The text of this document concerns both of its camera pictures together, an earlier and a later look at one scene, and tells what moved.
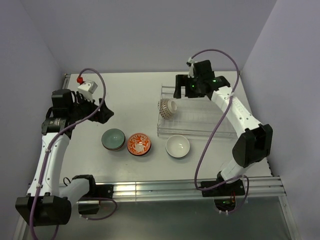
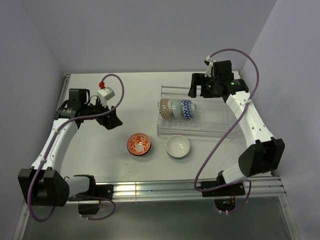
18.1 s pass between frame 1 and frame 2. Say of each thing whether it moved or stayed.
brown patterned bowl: stayed
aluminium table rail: stayed
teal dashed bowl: moved
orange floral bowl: stayed
